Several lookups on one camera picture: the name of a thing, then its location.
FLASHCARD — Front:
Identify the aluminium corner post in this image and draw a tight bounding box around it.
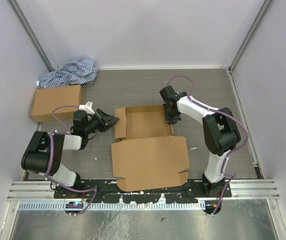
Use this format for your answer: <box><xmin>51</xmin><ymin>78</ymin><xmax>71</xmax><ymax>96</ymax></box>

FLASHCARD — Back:
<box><xmin>7</xmin><ymin>0</ymin><xmax>54</xmax><ymax>72</ymax></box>
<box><xmin>227</xmin><ymin>0</ymin><xmax>275</xmax><ymax>73</ymax></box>

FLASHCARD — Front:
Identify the aluminium front rail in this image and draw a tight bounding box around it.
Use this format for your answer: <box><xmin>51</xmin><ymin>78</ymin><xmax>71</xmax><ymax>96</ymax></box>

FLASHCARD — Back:
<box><xmin>7</xmin><ymin>179</ymin><xmax>279</xmax><ymax>201</ymax></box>

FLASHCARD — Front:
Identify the blue striped crumpled cloth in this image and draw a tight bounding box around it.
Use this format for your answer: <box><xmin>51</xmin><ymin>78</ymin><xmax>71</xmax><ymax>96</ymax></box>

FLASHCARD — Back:
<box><xmin>36</xmin><ymin>58</ymin><xmax>98</xmax><ymax>89</ymax></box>

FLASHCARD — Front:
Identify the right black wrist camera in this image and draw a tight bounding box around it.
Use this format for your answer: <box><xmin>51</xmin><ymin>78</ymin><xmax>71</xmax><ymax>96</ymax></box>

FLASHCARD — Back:
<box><xmin>159</xmin><ymin>85</ymin><xmax>187</xmax><ymax>103</ymax></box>

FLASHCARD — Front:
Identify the left aluminium corner post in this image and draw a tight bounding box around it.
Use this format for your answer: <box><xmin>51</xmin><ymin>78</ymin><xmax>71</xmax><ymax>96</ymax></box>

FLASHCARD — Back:
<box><xmin>7</xmin><ymin>0</ymin><xmax>54</xmax><ymax>72</ymax></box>

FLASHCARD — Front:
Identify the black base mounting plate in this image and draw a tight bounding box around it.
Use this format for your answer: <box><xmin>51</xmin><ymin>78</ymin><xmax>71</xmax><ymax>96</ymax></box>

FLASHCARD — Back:
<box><xmin>51</xmin><ymin>178</ymin><xmax>221</xmax><ymax>204</ymax></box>

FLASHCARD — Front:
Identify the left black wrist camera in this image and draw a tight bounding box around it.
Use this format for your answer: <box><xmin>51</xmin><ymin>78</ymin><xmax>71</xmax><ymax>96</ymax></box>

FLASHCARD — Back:
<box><xmin>71</xmin><ymin>101</ymin><xmax>95</xmax><ymax>136</ymax></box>

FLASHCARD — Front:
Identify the closed brown cardboard box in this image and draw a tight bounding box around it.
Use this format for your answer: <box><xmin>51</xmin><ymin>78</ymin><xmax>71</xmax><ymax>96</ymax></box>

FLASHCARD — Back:
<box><xmin>31</xmin><ymin>85</ymin><xmax>83</xmax><ymax>123</ymax></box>

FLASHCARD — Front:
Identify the white slotted cable duct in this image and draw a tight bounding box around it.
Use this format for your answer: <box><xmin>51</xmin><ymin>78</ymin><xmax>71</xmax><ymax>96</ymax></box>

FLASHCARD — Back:
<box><xmin>18</xmin><ymin>201</ymin><xmax>205</xmax><ymax>211</ymax></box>

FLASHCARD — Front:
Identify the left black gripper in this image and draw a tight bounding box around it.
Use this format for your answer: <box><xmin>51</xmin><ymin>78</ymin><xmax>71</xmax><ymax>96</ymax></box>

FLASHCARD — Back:
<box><xmin>85</xmin><ymin>108</ymin><xmax>120</xmax><ymax>135</ymax></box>

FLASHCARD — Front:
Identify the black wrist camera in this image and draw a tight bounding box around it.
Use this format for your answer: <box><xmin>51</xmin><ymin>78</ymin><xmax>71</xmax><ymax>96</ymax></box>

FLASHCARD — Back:
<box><xmin>71</xmin><ymin>101</ymin><xmax>95</xmax><ymax>136</ymax></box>
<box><xmin>159</xmin><ymin>85</ymin><xmax>187</xmax><ymax>103</ymax></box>

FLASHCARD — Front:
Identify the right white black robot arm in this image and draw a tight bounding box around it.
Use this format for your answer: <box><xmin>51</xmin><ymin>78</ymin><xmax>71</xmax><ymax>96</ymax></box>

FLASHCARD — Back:
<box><xmin>160</xmin><ymin>89</ymin><xmax>241</xmax><ymax>197</ymax></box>

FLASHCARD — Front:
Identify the right aluminium corner post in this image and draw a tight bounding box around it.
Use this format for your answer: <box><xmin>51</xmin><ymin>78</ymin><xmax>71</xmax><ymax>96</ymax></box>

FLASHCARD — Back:
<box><xmin>227</xmin><ymin>0</ymin><xmax>275</xmax><ymax>73</ymax></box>

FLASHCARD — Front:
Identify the brown cardboard box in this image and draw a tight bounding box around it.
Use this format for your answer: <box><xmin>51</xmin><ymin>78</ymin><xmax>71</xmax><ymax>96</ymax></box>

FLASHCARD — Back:
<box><xmin>31</xmin><ymin>85</ymin><xmax>83</xmax><ymax>123</ymax></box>
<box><xmin>111</xmin><ymin>105</ymin><xmax>190</xmax><ymax>192</ymax></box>

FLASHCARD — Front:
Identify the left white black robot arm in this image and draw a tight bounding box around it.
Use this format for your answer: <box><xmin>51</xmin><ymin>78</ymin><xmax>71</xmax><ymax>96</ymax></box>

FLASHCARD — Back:
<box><xmin>21</xmin><ymin>108</ymin><xmax>120</xmax><ymax>199</ymax></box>

